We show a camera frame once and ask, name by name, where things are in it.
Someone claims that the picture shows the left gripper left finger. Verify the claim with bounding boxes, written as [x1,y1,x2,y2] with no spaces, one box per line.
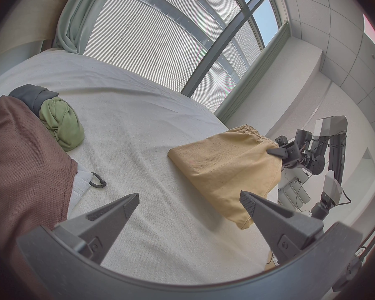
[54,193,140,265]

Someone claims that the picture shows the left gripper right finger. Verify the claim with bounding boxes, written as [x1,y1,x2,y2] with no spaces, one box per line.
[240,190,325,265]

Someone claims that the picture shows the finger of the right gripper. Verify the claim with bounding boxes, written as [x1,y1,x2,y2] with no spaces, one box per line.
[267,148,289,159]

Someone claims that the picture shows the tan shorts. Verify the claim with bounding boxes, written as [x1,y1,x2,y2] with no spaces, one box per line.
[168,124,284,230]

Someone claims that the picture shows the bed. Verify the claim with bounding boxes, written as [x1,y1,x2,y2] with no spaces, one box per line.
[0,0,280,275]

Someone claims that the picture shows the white garment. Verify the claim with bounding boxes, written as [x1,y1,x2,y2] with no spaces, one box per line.
[69,162,107,212]

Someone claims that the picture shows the brown garment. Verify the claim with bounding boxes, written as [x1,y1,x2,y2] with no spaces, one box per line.
[0,95,79,293]

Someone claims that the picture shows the green garment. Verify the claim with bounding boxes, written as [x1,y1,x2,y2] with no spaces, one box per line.
[39,97,85,152]

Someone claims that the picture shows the dark grey garment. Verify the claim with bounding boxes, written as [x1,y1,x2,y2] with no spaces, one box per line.
[8,84,59,122]

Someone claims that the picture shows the window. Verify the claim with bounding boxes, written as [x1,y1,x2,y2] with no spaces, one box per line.
[81,0,292,119]

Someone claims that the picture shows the pale green curtain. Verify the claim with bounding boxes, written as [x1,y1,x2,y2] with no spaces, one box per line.
[54,0,114,55]

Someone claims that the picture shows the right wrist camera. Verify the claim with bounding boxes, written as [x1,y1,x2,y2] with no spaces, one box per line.
[275,130,313,150]

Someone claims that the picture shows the black cable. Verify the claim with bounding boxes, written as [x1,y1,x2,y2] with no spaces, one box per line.
[339,187,353,205]

